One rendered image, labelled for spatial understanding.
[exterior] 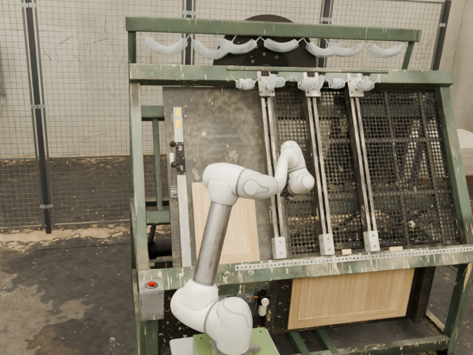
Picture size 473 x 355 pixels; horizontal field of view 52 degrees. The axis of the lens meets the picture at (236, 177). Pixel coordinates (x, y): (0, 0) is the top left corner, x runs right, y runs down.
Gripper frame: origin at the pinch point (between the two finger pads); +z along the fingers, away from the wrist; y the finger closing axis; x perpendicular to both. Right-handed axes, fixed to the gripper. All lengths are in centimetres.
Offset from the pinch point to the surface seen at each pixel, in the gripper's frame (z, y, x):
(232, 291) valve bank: 6, -54, 35
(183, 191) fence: 4, 5, 59
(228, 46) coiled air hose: 29, 110, 19
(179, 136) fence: 4, 39, 60
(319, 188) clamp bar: 1.6, 3.1, -24.7
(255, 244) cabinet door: 6.5, -28.2, 18.5
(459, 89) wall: 408, 235, -478
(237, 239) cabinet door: 6.7, -24.6, 28.9
